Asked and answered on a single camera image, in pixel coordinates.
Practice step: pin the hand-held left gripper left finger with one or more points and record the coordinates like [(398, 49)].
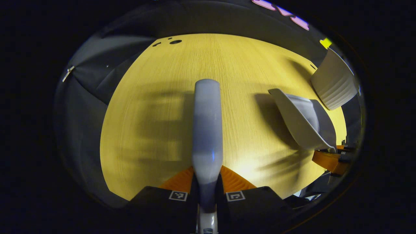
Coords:
[(162, 204)]

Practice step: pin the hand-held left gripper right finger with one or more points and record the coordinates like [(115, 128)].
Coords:
[(253, 204)]

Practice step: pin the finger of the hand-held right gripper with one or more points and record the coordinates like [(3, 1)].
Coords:
[(347, 149), (328, 161)]

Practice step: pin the white clip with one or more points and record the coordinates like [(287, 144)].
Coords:
[(68, 73)]

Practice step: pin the small grey broom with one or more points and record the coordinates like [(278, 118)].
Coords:
[(207, 130)]

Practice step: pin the grey dustpan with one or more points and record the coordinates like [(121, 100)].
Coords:
[(305, 120)]

